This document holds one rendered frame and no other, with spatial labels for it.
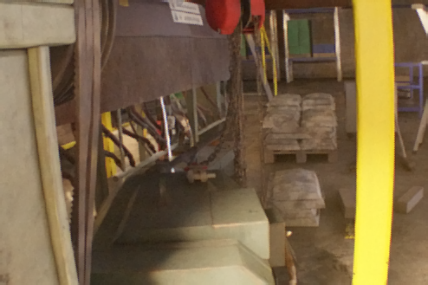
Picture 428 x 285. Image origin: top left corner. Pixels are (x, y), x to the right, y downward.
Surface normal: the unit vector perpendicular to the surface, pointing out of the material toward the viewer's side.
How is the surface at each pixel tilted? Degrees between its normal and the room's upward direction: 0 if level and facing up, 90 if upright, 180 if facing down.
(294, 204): 63
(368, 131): 90
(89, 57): 94
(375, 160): 90
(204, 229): 90
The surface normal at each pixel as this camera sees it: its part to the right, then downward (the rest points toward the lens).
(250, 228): 0.03, 0.18
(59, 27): 0.95, 0.00
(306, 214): -0.22, -0.28
